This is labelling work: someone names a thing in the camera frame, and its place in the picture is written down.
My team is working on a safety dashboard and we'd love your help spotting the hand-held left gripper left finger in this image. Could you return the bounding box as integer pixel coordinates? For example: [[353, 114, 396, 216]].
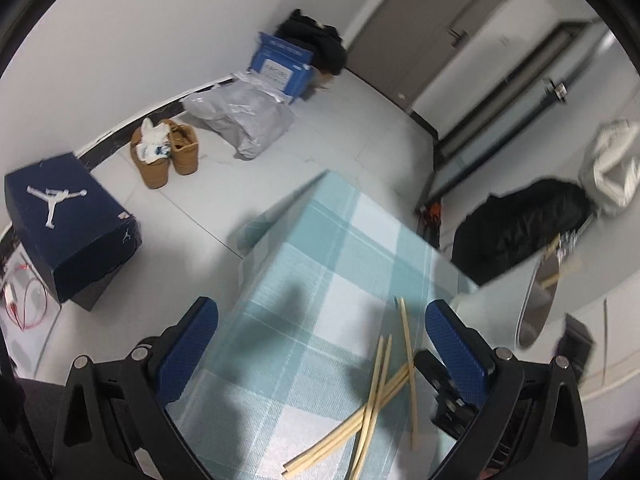
[[52, 296, 219, 480]]

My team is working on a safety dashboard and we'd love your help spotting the white plastic packaging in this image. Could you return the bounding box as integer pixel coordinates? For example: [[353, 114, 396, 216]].
[[220, 72, 286, 98]]

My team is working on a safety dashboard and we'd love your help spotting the orange black tool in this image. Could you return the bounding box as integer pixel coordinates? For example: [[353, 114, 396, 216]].
[[419, 201, 444, 226]]

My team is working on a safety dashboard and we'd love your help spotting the pile of wooden chopsticks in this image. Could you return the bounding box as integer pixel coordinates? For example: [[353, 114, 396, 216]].
[[282, 297, 418, 480]]

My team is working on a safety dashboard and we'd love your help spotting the teal checked tablecloth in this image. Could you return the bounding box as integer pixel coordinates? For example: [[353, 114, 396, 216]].
[[165, 170, 481, 480]]

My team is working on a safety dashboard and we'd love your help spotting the blue cardboard box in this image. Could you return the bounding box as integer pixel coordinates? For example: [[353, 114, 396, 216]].
[[248, 31, 317, 103]]

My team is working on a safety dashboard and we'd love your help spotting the grey plastic bag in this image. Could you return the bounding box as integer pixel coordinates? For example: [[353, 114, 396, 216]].
[[181, 82, 296, 159]]

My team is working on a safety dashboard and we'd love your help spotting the silver folded umbrella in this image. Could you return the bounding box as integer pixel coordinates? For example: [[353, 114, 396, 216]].
[[557, 225, 589, 261]]

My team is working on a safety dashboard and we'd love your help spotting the brown shoe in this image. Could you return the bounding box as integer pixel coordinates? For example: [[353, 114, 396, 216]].
[[131, 119, 173, 190], [167, 120, 200, 176]]

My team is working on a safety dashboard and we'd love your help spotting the sliding door latch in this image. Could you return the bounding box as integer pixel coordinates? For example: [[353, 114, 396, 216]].
[[542, 79, 569, 106]]

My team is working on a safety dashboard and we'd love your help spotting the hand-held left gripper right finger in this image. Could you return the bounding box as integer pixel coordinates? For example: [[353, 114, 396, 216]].
[[424, 299, 588, 480]]

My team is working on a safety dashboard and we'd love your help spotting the red cable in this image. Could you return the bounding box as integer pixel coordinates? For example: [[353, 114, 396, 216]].
[[0, 260, 56, 333]]

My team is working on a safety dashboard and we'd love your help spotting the dark blue shoe box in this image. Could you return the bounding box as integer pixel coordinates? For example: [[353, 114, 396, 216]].
[[4, 152, 143, 311]]

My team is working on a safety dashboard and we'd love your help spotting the black clothes heap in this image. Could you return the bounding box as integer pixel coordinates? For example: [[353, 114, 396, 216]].
[[274, 8, 347, 76]]

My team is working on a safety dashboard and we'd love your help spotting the black sliding door frame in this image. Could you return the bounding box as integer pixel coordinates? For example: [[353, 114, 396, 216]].
[[410, 20, 616, 211]]

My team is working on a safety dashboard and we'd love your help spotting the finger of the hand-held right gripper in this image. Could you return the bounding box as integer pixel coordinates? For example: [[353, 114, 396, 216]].
[[415, 350, 481, 443], [555, 312, 597, 384]]

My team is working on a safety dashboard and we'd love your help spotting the grey-brown door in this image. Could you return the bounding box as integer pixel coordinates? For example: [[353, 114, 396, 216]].
[[345, 0, 518, 111]]

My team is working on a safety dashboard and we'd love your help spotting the white cloth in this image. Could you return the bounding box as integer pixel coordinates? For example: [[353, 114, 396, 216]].
[[137, 119, 173, 163]]

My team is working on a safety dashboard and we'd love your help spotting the white shoulder bag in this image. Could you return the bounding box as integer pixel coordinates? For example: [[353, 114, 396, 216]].
[[578, 119, 640, 217]]

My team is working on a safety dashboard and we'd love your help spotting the black jacket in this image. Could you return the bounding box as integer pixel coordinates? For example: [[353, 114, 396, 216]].
[[451, 178, 598, 286]]

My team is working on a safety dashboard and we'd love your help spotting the stainless steel cup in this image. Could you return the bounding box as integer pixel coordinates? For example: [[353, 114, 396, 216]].
[[450, 252, 562, 348]]

